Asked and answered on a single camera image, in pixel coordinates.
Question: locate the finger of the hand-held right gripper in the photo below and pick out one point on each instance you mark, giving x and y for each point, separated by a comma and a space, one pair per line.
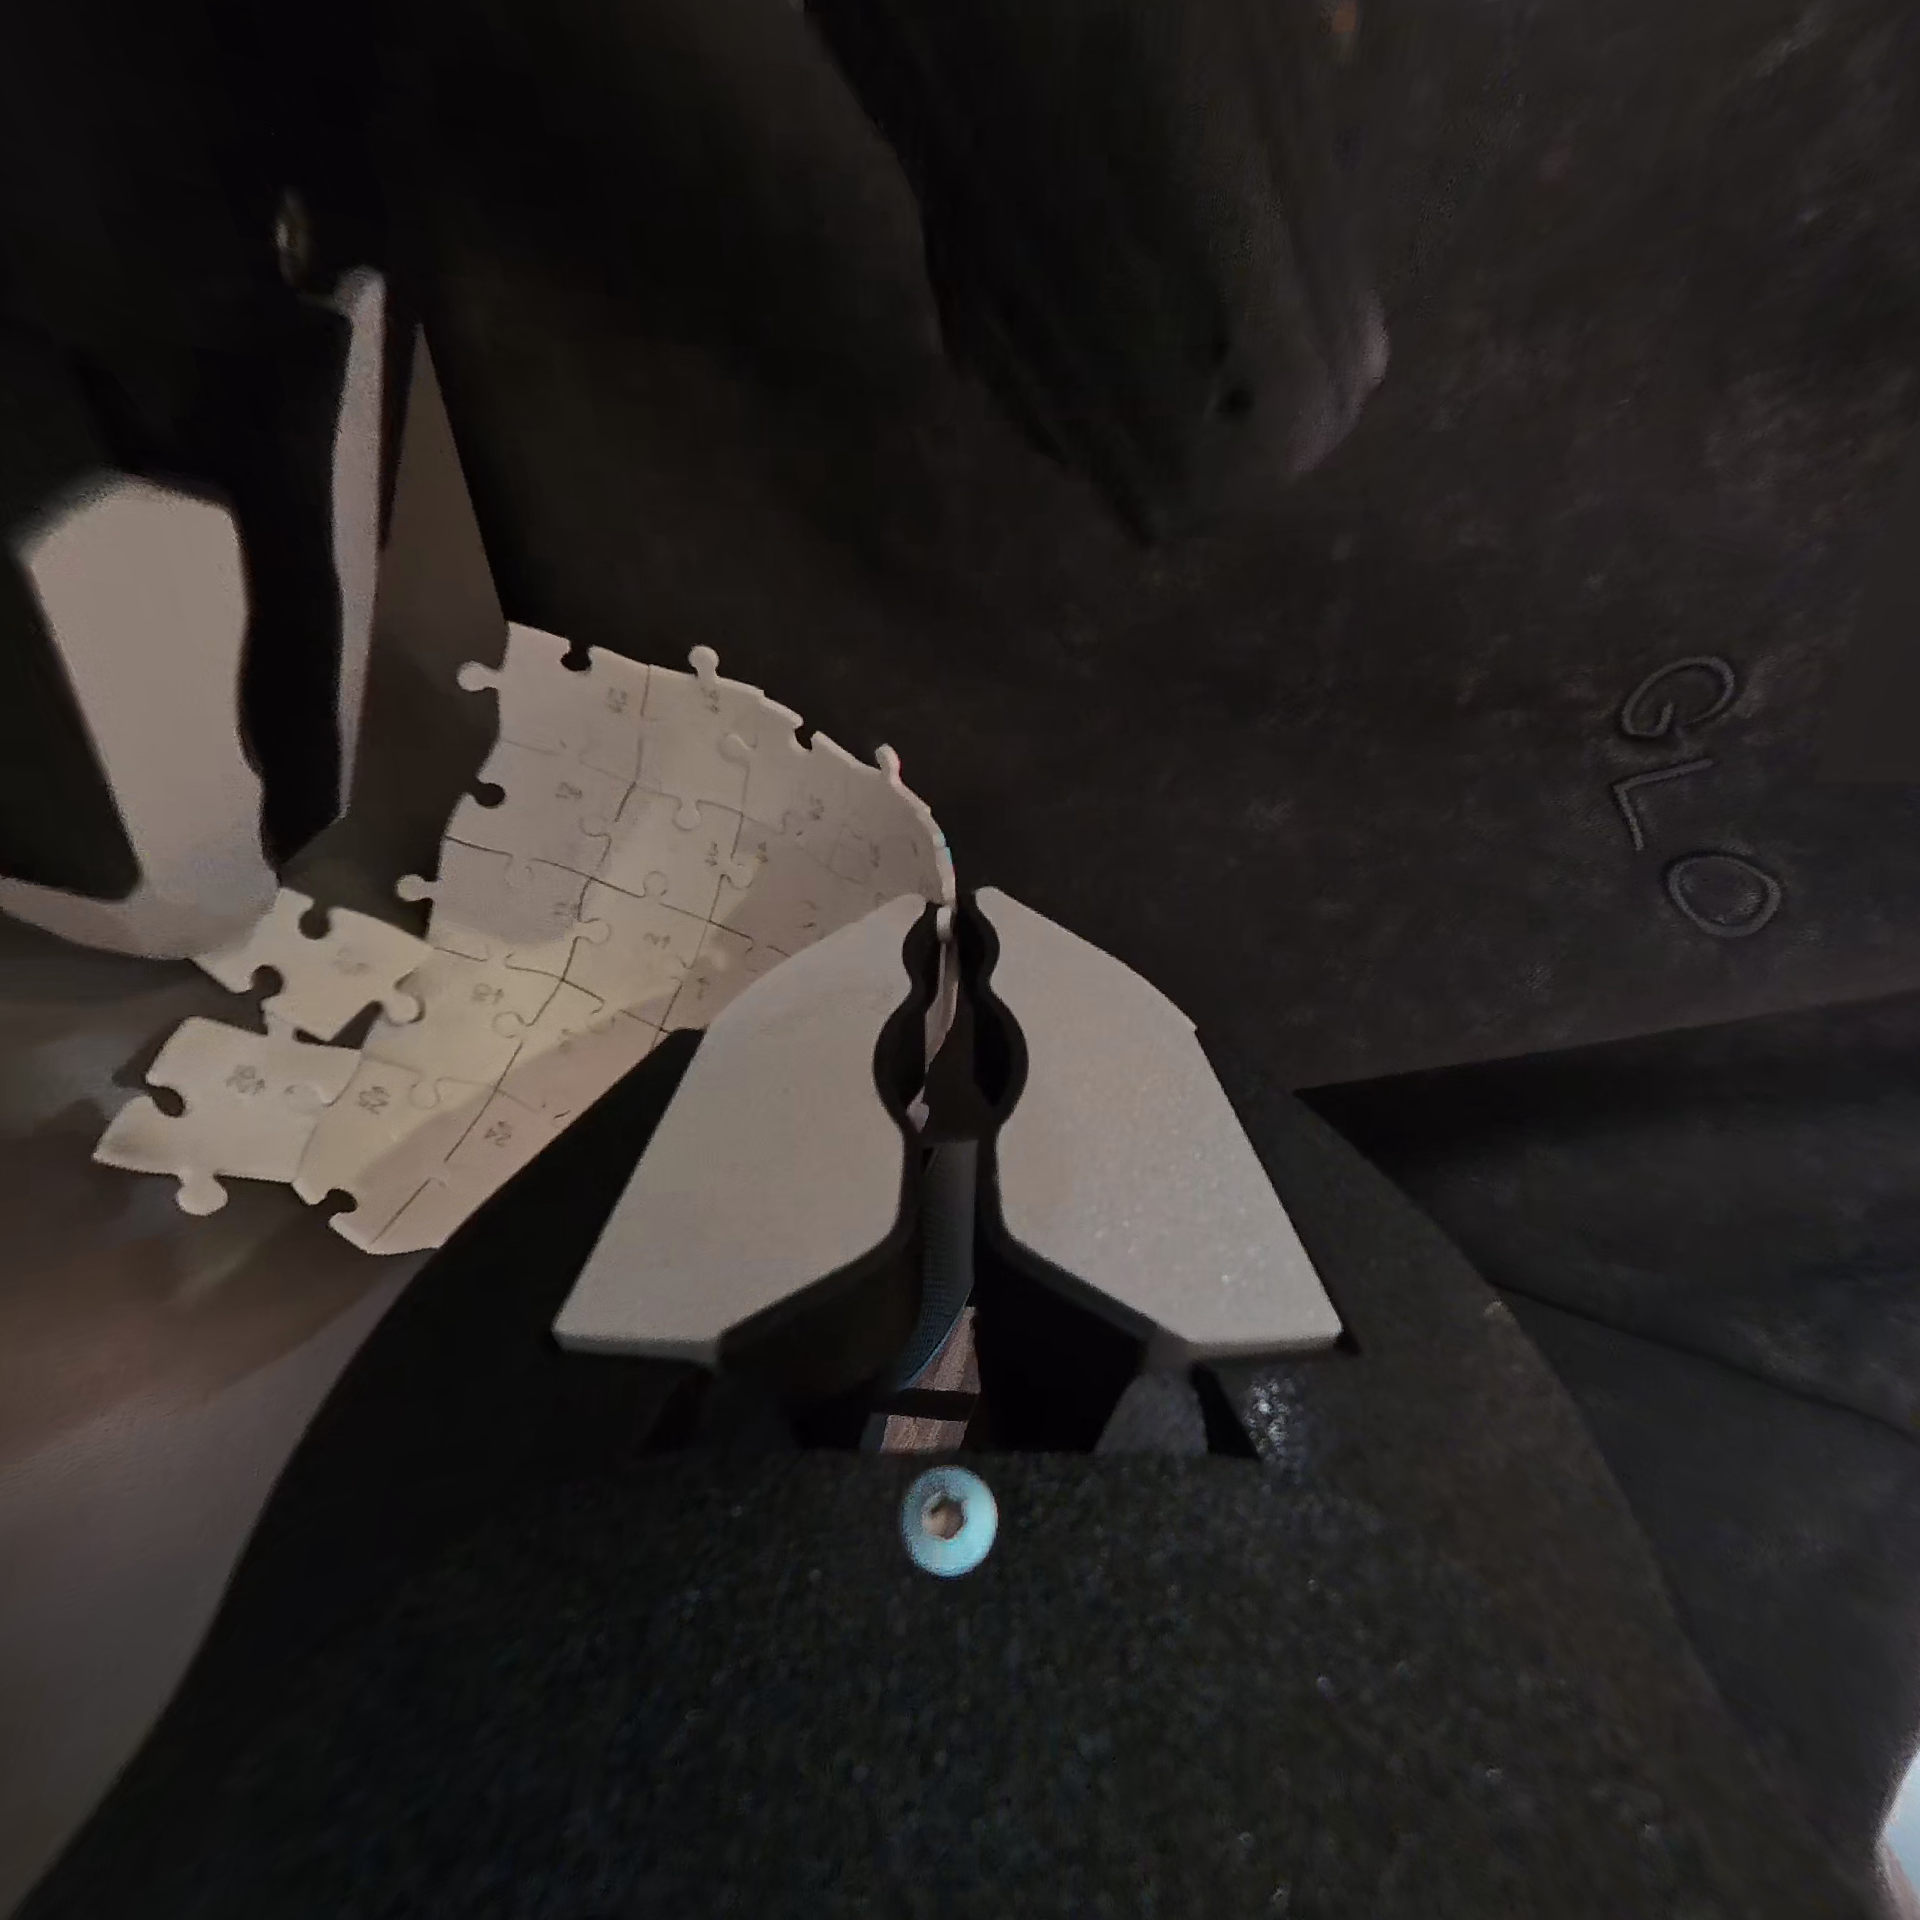
164, 704
360, 524

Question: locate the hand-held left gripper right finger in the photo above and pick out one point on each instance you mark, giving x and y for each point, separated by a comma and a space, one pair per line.
1155, 1170

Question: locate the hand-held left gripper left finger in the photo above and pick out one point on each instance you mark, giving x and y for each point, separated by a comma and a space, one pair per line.
751, 1170

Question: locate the partly built puzzle ball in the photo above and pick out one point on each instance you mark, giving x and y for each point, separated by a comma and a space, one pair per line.
631, 884

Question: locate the single white puzzle piece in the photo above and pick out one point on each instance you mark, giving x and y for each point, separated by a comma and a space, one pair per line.
339, 969

